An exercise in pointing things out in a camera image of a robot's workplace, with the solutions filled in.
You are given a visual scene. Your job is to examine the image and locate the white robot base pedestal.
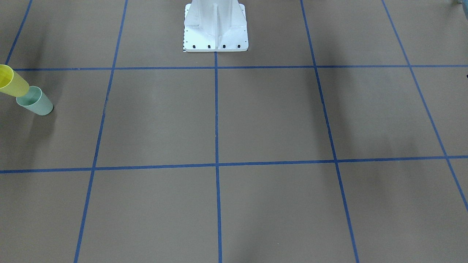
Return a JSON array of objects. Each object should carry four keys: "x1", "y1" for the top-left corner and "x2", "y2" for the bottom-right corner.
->
[{"x1": 183, "y1": 0, "x2": 249, "y2": 52}]

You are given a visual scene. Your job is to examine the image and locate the green cup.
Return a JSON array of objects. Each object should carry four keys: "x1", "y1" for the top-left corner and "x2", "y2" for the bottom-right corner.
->
[{"x1": 16, "y1": 85, "x2": 54, "y2": 115}]

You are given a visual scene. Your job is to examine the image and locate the yellow cup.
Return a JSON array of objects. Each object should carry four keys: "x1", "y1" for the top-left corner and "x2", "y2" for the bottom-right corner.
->
[{"x1": 0, "y1": 64, "x2": 30, "y2": 97}]

